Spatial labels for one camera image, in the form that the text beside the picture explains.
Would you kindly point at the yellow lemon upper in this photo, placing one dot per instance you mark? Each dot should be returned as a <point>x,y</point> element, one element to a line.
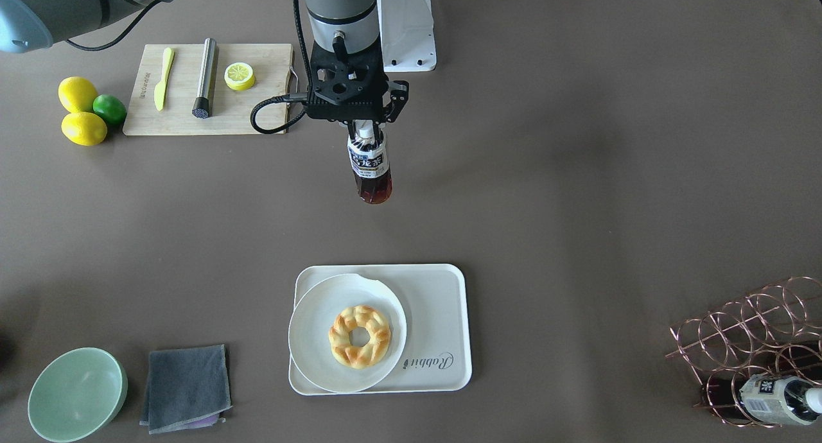
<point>77,94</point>

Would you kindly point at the yellow lemon lower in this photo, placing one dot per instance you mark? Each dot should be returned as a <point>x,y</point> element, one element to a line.
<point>84,128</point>

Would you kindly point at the braided ring pastry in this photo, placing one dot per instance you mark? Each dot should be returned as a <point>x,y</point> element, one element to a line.
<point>359,337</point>

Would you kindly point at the yellow lemon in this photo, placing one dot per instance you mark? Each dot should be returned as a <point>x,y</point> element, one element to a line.
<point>84,128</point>
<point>77,94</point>

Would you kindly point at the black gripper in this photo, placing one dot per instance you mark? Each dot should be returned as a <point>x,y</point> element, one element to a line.
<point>396,100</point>

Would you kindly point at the tea bottle white cap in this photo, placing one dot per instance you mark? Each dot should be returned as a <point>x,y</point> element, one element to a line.
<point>369,161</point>

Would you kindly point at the grey folded cloth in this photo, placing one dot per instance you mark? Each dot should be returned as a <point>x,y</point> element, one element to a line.
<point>185,389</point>

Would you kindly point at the copper wire bottle rack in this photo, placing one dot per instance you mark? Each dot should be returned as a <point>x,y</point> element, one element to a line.
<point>774,330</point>

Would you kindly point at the half lemon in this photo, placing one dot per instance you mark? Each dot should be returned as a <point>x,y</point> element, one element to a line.
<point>239,76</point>

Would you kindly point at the green ceramic bowl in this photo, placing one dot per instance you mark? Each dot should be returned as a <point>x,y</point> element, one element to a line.
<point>77,394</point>

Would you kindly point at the white round plate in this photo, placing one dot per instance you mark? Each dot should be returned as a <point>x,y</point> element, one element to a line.
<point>314,315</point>

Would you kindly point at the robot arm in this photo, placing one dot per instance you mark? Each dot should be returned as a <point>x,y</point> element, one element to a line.
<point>341,26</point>

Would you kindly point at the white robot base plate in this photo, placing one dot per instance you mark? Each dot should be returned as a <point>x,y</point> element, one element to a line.
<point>407,39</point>

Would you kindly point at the green lime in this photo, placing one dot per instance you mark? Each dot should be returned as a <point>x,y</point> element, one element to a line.
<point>110,109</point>

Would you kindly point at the yellow plastic knife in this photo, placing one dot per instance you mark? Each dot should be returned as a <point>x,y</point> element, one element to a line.
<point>159,92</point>

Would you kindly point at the steel muddler black tip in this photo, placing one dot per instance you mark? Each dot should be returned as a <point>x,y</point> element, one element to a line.
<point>203,103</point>

